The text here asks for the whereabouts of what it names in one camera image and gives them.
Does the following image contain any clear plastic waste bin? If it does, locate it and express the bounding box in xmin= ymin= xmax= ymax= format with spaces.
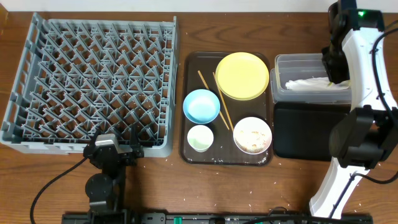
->
xmin=271 ymin=54 xmax=351 ymax=105

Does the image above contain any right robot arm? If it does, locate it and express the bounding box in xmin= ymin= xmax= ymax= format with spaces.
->
xmin=309 ymin=0 xmax=397 ymax=220

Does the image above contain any grey plastic dishwasher rack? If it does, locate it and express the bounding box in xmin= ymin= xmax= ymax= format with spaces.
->
xmin=1 ymin=14 xmax=179 ymax=157

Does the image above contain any small white cup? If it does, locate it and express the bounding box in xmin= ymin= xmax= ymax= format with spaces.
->
xmin=187 ymin=125 xmax=214 ymax=152

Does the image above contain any black waste tray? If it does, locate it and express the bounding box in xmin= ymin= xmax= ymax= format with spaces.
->
xmin=273 ymin=102 xmax=350 ymax=161

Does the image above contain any yellow round plate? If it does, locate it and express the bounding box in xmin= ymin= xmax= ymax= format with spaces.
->
xmin=215 ymin=52 xmax=270 ymax=101

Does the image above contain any wooden chopstick left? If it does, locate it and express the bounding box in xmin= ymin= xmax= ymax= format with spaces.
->
xmin=197 ymin=70 xmax=230 ymax=130

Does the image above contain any white napkin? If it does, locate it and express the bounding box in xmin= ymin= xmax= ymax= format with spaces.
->
xmin=285 ymin=77 xmax=346 ymax=91

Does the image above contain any dark brown serving tray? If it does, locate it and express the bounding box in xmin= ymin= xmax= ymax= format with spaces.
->
xmin=179 ymin=51 xmax=273 ymax=166

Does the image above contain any wooden chopstick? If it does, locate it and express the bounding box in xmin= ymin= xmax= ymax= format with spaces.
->
xmin=212 ymin=72 xmax=234 ymax=132
xmin=197 ymin=70 xmax=230 ymax=130

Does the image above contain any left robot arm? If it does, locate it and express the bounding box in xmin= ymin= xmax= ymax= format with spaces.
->
xmin=83 ymin=127 xmax=144 ymax=224

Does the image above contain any light blue bowl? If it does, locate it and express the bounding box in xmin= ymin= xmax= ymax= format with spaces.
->
xmin=183 ymin=89 xmax=221 ymax=124

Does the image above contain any white bowl with food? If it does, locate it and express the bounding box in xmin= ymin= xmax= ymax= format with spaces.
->
xmin=233 ymin=117 xmax=272 ymax=155

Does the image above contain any wooden chopstick right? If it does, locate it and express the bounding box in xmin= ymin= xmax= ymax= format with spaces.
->
xmin=212 ymin=72 xmax=234 ymax=132

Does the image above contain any green snack wrapper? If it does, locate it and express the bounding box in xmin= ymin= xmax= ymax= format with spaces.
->
xmin=326 ymin=80 xmax=351 ymax=89

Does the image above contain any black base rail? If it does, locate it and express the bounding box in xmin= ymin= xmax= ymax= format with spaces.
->
xmin=61 ymin=212 xmax=374 ymax=224

